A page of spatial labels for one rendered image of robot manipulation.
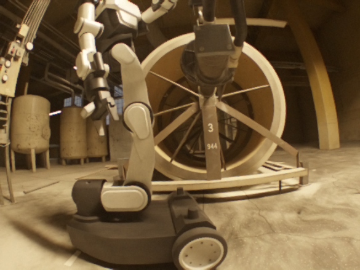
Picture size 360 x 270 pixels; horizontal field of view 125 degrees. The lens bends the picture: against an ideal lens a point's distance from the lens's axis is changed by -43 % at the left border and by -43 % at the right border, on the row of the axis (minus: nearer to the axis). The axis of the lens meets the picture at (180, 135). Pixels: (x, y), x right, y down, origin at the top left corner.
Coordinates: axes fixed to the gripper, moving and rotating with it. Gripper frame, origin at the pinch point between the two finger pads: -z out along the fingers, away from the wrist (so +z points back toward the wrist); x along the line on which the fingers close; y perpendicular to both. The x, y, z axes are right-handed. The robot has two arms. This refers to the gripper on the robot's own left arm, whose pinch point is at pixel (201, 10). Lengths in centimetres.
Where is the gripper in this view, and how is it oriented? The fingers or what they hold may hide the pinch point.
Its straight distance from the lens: 92.5
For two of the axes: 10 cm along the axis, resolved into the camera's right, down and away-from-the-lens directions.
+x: 9.9, -0.8, -1.4
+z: -1.3, -9.3, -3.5
